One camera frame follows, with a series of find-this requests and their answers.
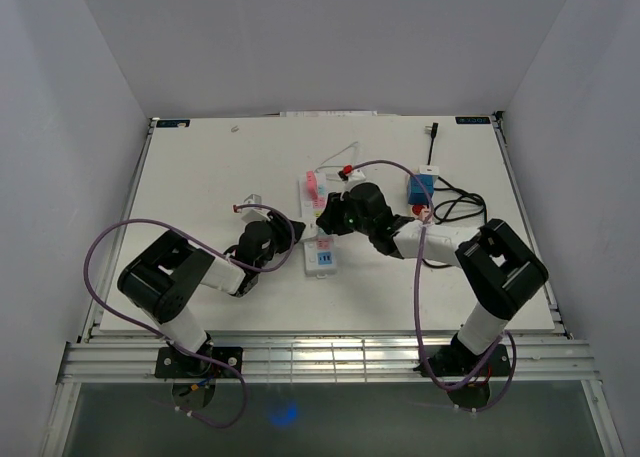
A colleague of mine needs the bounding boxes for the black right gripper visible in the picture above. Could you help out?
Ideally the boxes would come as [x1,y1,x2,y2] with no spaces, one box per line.
[316,192,374,236]

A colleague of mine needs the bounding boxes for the small white plug adapter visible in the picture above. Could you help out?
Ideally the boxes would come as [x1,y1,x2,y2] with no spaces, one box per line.
[300,219,319,242]

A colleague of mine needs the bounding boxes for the pink plug adapter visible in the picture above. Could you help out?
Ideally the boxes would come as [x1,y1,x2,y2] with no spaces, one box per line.
[304,171,320,201]

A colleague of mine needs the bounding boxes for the white multicolour power strip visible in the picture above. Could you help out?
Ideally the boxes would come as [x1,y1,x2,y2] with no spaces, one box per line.
[298,172,338,279]

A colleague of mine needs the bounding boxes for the blue cube socket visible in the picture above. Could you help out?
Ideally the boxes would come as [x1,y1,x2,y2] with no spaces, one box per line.
[407,174,437,206]

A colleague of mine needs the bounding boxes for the beige red power strip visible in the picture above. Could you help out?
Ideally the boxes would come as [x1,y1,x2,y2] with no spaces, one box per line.
[407,169,433,217]

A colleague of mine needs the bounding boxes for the white usb charger plug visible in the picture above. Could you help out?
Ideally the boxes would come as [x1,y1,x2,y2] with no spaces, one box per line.
[419,165,440,176]

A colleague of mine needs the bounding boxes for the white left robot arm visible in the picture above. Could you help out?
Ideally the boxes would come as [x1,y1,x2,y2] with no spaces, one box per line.
[117,211,306,377]

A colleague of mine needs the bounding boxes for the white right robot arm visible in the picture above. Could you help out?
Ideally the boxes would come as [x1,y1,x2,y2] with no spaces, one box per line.
[317,182,549,374]

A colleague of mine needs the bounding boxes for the papers at back edge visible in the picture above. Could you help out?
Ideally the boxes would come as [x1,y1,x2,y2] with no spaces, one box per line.
[277,110,397,118]

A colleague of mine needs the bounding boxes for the white power cord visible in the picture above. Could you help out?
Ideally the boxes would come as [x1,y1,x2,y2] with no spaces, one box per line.
[317,141,366,178]

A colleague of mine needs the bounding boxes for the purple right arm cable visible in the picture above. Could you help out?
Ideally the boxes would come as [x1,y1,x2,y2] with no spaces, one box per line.
[349,158,517,413]

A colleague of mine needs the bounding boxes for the black power cord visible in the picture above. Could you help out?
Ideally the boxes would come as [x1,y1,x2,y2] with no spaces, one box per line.
[422,121,489,269]

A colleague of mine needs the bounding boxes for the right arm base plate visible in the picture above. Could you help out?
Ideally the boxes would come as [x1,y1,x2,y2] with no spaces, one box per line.
[426,344,511,378]

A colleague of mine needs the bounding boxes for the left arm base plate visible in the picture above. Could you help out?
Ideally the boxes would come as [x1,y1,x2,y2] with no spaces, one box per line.
[154,346,244,380]

